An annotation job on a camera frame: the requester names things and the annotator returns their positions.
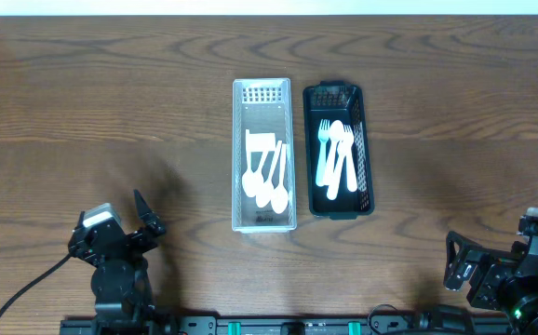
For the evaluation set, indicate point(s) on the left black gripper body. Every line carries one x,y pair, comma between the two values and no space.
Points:
127,239

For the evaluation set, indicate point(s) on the clear plastic basket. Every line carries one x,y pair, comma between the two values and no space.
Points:
263,105

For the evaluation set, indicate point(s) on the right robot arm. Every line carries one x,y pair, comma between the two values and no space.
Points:
504,281

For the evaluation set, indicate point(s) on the pale green plastic fork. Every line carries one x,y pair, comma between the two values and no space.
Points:
323,137

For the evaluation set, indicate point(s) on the white plastic fork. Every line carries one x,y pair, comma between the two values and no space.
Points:
349,139
334,185

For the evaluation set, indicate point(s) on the white label sticker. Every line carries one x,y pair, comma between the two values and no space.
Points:
264,139

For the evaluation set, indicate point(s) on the black plastic basket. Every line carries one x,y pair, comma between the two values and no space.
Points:
338,100

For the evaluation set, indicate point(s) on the black mounting rail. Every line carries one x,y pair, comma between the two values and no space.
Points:
443,319

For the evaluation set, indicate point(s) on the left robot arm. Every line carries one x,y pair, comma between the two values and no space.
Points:
120,282

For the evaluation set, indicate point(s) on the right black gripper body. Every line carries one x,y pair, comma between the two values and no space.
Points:
488,293

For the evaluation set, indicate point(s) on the white plastic spoon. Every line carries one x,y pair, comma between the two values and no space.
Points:
279,199
246,177
257,178
264,195
335,132

